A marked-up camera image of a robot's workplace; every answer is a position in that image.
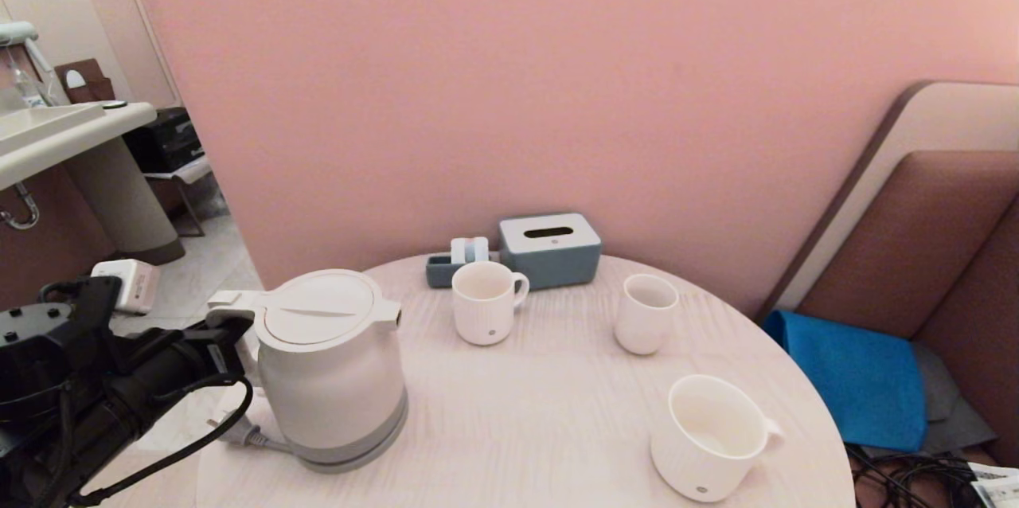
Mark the black box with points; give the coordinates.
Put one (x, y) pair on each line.
(163, 142)

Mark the metal rack with white towel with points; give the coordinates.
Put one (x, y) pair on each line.
(183, 172)

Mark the blue cloth bag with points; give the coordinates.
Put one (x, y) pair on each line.
(860, 380)

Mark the small white ribbed mug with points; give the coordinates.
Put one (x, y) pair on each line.
(482, 317)

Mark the beige sink pedestal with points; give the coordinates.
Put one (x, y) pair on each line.
(127, 205)

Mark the grey tissue box white lid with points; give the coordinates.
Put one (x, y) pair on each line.
(557, 261)

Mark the white sink counter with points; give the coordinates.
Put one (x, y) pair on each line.
(72, 134)

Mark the large white ribbed mug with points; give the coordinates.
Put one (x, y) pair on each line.
(692, 468)

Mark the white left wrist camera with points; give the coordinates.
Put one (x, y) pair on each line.
(127, 285)

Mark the white printed paper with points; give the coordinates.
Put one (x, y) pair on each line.
(999, 488)

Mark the small black round dish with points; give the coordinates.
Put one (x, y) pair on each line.
(116, 106)

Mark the grey seat cushion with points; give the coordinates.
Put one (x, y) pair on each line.
(947, 404)

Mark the small grey tray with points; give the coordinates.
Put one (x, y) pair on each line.
(438, 273)

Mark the white cup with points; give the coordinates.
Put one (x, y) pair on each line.
(641, 329)

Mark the brown tissue holder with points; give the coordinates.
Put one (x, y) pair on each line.
(91, 90)

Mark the white hair dryer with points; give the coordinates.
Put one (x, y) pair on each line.
(17, 34)

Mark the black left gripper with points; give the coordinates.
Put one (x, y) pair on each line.
(171, 373)

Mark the clear glass bottle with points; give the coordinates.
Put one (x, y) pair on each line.
(32, 94)

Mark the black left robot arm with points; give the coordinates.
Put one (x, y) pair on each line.
(40, 380)

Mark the brown upholstered bench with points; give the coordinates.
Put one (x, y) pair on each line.
(939, 237)

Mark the chrome drain pipe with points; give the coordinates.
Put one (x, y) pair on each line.
(32, 209)

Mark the white electric kettle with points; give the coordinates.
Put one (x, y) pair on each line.
(334, 380)

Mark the grey kettle base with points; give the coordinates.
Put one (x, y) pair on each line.
(350, 466)

